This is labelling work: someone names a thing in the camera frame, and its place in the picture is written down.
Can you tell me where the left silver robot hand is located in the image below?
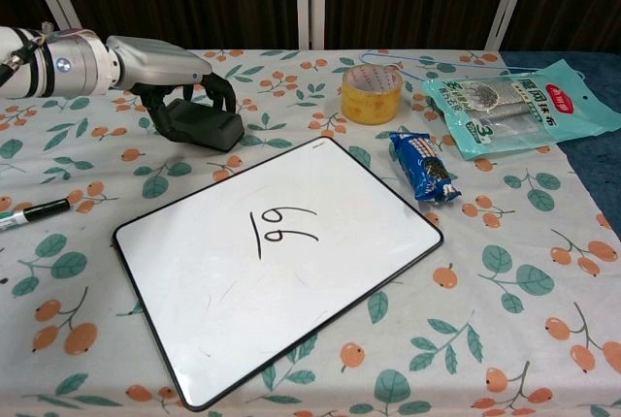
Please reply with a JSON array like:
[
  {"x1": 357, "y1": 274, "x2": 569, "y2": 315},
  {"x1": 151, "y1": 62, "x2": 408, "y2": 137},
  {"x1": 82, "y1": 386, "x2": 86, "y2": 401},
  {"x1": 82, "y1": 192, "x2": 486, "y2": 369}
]
[{"x1": 105, "y1": 35, "x2": 239, "y2": 143}]

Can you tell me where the dark grey whiteboard eraser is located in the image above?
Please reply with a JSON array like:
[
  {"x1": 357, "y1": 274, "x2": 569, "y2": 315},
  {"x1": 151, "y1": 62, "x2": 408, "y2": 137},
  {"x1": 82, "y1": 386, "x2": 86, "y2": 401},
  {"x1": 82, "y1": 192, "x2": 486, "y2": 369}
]
[{"x1": 162, "y1": 99, "x2": 245, "y2": 153}]

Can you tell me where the green black marker pen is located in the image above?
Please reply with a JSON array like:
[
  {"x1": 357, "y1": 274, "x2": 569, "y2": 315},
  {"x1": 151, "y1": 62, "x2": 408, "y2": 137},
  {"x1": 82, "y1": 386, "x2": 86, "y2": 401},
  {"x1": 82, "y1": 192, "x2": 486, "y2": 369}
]
[{"x1": 0, "y1": 197, "x2": 72, "y2": 234}]

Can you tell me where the yellow adhesive tape roll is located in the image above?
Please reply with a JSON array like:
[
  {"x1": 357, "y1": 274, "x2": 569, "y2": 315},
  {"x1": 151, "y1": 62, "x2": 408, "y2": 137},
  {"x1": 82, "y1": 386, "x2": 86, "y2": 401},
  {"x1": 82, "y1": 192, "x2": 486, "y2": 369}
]
[{"x1": 341, "y1": 65, "x2": 404, "y2": 125}]

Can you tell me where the blue cookie pack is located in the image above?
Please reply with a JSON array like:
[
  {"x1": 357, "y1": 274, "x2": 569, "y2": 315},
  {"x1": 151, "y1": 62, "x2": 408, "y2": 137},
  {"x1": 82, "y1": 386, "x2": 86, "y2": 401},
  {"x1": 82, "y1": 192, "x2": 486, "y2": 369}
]
[{"x1": 388, "y1": 130, "x2": 461, "y2": 205}]

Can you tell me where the teal cleaning cloth package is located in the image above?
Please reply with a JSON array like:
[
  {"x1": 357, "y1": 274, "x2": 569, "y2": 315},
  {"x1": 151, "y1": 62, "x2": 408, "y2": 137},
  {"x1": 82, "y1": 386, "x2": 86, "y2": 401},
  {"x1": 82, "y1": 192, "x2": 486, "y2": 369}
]
[{"x1": 420, "y1": 58, "x2": 621, "y2": 162}]

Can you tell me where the floral patterned tablecloth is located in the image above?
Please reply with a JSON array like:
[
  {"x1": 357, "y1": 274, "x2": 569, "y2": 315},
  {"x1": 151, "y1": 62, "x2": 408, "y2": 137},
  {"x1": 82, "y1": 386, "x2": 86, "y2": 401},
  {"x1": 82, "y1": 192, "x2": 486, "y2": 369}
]
[{"x1": 0, "y1": 48, "x2": 621, "y2": 417}]

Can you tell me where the white whiteboard black frame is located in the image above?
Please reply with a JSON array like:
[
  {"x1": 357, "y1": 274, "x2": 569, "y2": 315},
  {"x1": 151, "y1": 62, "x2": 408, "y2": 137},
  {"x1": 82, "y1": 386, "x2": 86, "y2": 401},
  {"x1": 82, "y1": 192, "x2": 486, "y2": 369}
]
[{"x1": 112, "y1": 135, "x2": 445, "y2": 412}]

